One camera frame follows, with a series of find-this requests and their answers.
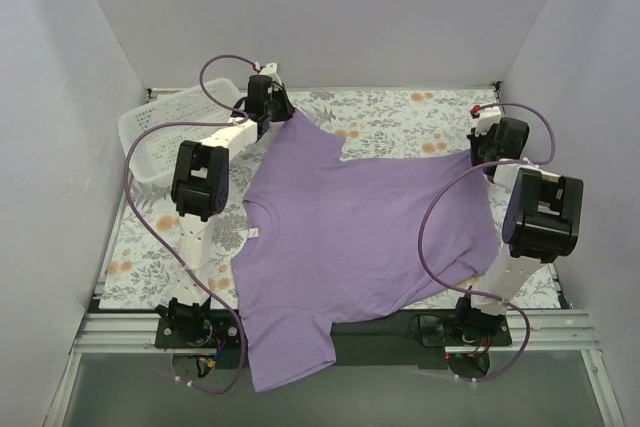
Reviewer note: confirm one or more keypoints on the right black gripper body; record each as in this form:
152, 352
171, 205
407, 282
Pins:
478, 148

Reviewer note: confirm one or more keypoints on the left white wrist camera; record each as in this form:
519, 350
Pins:
269, 70

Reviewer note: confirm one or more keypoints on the floral table mat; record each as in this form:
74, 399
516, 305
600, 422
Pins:
394, 124

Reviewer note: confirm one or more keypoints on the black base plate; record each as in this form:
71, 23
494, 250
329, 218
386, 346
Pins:
407, 337

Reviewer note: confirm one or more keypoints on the white plastic basket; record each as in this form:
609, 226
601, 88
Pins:
154, 159

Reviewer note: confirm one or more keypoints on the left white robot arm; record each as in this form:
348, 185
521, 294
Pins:
200, 191

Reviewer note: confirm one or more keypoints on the purple t-shirt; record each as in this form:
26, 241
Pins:
346, 241

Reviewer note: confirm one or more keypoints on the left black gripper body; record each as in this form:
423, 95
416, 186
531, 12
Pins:
279, 107

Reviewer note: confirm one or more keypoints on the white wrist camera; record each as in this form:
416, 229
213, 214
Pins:
269, 70
486, 117

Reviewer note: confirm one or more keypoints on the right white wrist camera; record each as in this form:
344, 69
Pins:
486, 117

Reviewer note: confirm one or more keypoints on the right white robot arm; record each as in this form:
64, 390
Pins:
541, 224

